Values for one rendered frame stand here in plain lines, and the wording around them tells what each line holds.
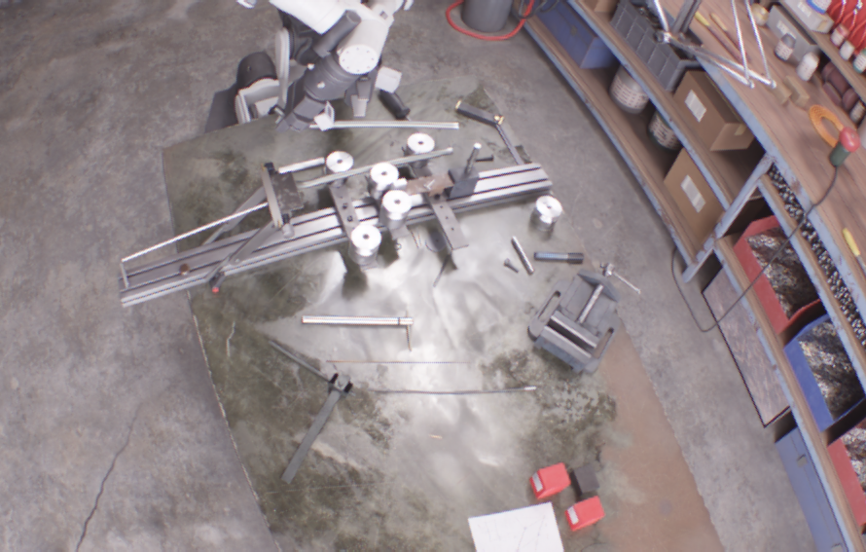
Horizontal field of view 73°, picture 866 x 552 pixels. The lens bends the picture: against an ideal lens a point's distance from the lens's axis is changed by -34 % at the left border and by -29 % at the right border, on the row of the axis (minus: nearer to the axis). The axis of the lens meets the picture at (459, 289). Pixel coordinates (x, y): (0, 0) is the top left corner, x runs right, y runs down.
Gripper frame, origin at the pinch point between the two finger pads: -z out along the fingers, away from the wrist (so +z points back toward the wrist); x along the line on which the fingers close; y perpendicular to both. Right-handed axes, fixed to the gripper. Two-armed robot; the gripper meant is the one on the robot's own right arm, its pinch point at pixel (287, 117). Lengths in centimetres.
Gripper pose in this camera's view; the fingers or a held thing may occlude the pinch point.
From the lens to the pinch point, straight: 142.1
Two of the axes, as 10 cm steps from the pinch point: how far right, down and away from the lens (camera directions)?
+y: -7.3, -2.6, -6.3
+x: -1.2, -8.6, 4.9
